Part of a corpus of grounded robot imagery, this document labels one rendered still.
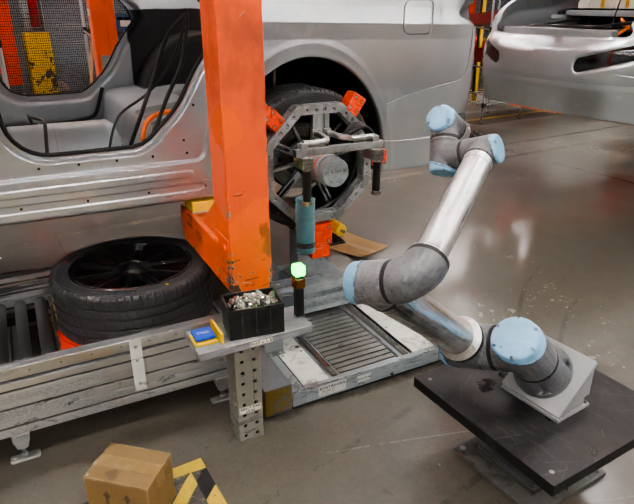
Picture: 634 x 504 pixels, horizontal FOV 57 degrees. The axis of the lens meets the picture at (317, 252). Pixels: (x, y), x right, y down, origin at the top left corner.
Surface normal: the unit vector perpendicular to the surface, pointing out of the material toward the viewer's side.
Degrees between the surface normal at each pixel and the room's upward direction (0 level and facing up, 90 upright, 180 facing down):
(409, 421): 0
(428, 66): 90
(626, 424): 0
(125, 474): 0
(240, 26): 90
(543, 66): 87
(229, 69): 90
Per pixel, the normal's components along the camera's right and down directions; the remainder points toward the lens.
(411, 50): 0.46, 0.35
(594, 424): 0.00, -0.92
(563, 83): -0.80, 0.26
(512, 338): -0.51, -0.52
